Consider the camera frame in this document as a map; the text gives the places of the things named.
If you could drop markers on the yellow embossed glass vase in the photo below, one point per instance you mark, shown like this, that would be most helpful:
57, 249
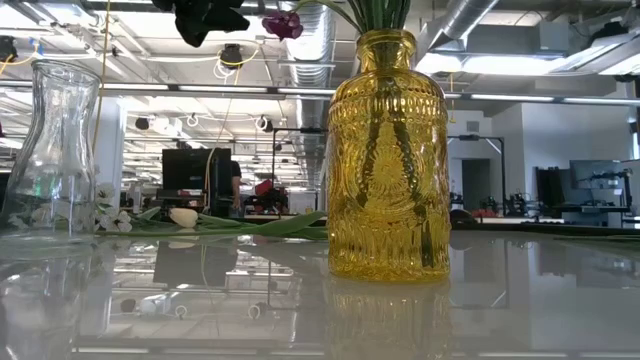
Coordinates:
390, 175

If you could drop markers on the white tulip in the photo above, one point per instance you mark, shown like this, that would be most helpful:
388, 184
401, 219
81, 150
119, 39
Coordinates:
183, 217

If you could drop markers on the small purple flower spray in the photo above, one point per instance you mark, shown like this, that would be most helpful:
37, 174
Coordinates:
200, 22

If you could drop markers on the white small-blossom flower spray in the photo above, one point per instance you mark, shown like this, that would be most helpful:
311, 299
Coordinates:
106, 192

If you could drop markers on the clear glass vase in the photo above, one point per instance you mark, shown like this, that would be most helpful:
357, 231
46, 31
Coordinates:
60, 125

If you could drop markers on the black metal stand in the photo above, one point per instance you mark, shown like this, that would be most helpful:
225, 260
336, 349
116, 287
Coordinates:
274, 170

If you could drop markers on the red bag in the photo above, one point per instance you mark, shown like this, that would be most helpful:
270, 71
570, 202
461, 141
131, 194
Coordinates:
263, 187

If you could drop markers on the person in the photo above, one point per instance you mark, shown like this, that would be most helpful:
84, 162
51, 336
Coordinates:
236, 172

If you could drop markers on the black monitor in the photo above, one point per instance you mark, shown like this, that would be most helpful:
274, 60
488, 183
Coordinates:
190, 170

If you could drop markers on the overhead light bar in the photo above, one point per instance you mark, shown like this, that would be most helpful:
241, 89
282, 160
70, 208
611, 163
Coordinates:
225, 89

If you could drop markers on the grey background monitor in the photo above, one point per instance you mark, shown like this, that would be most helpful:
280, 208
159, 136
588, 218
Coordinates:
595, 172

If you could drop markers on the black ceiling device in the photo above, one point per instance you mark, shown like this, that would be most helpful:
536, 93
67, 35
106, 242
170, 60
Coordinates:
7, 49

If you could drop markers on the ribbed silver air duct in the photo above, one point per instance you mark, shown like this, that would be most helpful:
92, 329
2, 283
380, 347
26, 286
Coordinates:
310, 75

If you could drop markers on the black ceiling camera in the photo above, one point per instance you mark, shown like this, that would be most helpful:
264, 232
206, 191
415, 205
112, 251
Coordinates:
231, 55

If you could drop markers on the black metal frame rig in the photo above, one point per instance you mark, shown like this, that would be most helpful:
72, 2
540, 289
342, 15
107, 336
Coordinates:
502, 170

